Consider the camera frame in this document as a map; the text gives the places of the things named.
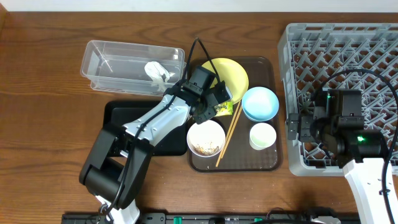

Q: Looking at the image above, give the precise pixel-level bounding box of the green yellow snack wrapper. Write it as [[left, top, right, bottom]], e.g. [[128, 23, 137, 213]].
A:
[[215, 101, 233, 117]]

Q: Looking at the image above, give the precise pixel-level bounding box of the pink bowl with food scraps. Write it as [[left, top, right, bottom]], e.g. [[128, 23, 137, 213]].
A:
[[187, 120, 226, 157]]

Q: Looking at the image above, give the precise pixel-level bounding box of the white napkin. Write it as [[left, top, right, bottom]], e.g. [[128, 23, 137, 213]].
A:
[[144, 61, 175, 92]]

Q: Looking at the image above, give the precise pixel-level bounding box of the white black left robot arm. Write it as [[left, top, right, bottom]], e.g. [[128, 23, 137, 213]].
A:
[[79, 66, 232, 223]]

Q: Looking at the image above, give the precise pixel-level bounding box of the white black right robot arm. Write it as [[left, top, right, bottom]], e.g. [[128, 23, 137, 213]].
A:
[[287, 89, 397, 223]]

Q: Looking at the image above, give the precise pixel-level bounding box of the grey dishwasher rack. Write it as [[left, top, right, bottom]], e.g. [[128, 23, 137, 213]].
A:
[[277, 22, 398, 177]]

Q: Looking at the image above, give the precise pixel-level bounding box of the black food waste tray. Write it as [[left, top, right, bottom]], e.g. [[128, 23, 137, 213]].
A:
[[103, 100, 188, 156]]

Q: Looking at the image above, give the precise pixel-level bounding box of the clear plastic waste bin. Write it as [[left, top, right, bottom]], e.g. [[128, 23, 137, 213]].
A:
[[80, 40, 186, 96]]

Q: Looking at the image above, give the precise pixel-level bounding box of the yellow plastic plate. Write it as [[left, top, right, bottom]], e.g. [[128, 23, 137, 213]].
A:
[[211, 58, 249, 105]]

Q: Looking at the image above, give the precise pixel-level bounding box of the wooden chopstick left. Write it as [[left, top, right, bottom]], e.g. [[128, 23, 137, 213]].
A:
[[215, 101, 241, 168]]

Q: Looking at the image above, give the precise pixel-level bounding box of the wooden chopstick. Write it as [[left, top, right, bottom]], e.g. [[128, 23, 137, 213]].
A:
[[216, 105, 243, 167], [215, 101, 241, 168]]

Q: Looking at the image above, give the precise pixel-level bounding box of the wooden chopstick right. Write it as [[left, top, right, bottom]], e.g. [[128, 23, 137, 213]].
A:
[[216, 105, 243, 167]]

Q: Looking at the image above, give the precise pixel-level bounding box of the light blue plastic bowl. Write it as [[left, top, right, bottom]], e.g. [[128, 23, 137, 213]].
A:
[[242, 86, 280, 122]]

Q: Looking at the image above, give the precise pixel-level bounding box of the dark brown serving tray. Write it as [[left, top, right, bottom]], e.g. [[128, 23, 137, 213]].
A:
[[187, 57, 283, 173]]

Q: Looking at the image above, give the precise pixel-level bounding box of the pale green plastic cup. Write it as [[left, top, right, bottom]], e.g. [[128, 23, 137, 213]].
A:
[[249, 123, 277, 151]]

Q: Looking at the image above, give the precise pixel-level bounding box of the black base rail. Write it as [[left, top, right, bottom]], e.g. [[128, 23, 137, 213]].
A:
[[61, 207, 361, 224]]

